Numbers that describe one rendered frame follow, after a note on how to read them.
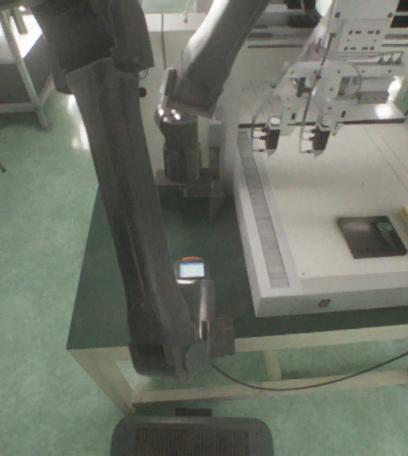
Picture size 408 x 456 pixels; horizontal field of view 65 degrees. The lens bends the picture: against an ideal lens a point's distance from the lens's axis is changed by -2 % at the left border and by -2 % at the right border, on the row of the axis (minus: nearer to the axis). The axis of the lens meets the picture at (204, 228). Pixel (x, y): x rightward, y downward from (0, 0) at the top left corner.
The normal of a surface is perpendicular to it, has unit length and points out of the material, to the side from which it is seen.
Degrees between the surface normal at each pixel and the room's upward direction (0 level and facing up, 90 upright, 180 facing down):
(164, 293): 60
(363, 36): 90
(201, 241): 0
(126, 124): 66
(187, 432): 0
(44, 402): 0
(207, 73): 110
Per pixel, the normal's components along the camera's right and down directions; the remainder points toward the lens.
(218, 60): 0.06, 0.94
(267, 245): 0.00, -0.65
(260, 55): 0.07, 0.76
